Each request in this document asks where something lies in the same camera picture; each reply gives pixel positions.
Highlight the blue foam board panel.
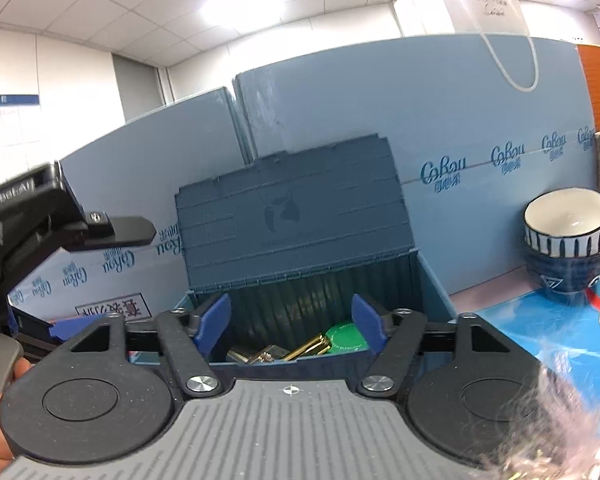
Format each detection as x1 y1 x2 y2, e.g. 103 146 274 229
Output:
234 35 596 292

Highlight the shiny metal cylinder object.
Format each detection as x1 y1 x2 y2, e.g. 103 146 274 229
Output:
226 334 332 365

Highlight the colourful printed table mat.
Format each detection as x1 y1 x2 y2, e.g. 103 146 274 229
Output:
480 290 600 404

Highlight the white paper shopping bag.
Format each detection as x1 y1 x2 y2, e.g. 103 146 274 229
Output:
393 0 540 93

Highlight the dark blue lower bowl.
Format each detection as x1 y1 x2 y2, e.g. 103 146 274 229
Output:
524 246 600 295

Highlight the blue plastic storage box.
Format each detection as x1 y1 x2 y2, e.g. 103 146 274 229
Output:
175 136 454 384

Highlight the blue striped ceramic bowl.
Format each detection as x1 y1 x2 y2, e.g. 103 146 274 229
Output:
524 188 600 258

